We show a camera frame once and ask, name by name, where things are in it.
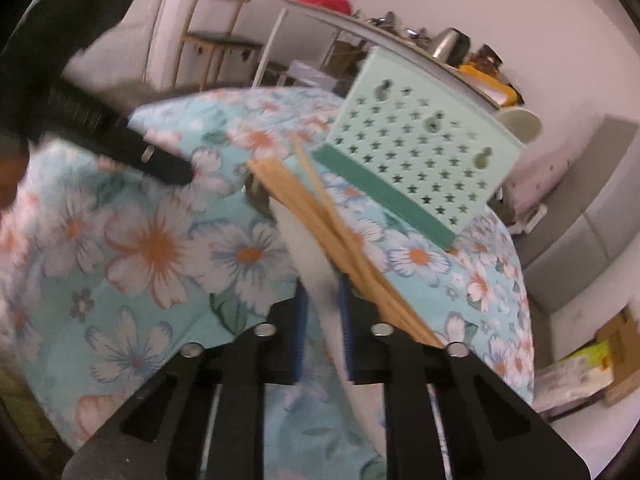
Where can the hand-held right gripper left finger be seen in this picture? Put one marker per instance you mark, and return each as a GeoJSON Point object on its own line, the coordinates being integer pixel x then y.
{"type": "Point", "coordinates": [300, 332]}

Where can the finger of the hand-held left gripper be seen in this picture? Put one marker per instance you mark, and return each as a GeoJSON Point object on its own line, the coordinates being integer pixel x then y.
{"type": "Point", "coordinates": [155, 160]}

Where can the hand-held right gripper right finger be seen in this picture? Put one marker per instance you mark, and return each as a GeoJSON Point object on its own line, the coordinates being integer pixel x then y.
{"type": "Point", "coordinates": [345, 332]}

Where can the white rice paddle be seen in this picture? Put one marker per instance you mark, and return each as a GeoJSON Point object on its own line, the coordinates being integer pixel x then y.
{"type": "Point", "coordinates": [310, 260]}

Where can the bundle of wooden chopsticks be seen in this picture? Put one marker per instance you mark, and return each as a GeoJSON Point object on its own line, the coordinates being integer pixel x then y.
{"type": "Point", "coordinates": [300, 200]}

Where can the mint green utensil basket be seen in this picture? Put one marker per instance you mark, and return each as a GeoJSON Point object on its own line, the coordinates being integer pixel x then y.
{"type": "Point", "coordinates": [415, 150]}

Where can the floral blue tablecloth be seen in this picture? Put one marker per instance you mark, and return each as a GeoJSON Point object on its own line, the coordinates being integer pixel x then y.
{"type": "Point", "coordinates": [150, 260]}

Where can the wooden chair with black seat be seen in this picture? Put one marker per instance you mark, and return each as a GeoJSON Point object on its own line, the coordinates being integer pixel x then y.
{"type": "Point", "coordinates": [220, 40]}

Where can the white table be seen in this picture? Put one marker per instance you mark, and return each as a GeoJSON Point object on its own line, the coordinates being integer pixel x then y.
{"type": "Point", "coordinates": [266, 55]}

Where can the white box with lid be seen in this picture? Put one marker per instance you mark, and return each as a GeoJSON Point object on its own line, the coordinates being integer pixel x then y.
{"type": "Point", "coordinates": [310, 75]}

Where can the white green rice bag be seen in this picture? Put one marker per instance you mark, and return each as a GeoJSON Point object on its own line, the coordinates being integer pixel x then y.
{"type": "Point", "coordinates": [575, 370]}

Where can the pink rolled mat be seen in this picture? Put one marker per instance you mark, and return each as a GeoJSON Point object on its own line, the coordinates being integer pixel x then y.
{"type": "Point", "coordinates": [550, 170]}

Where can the grey refrigerator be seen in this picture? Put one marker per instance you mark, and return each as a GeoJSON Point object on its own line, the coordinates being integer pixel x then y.
{"type": "Point", "coordinates": [590, 210]}

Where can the open cardboard box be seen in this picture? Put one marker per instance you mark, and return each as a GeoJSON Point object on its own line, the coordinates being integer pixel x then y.
{"type": "Point", "coordinates": [625, 350]}

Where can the large yellow plastic bag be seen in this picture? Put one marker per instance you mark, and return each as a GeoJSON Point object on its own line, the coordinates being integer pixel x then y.
{"type": "Point", "coordinates": [492, 82]}

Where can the steel electric kettle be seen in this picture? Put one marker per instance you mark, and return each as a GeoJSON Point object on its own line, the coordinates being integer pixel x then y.
{"type": "Point", "coordinates": [447, 45]}

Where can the brown bottle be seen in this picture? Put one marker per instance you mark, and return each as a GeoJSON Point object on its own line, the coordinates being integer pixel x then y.
{"type": "Point", "coordinates": [487, 55]}

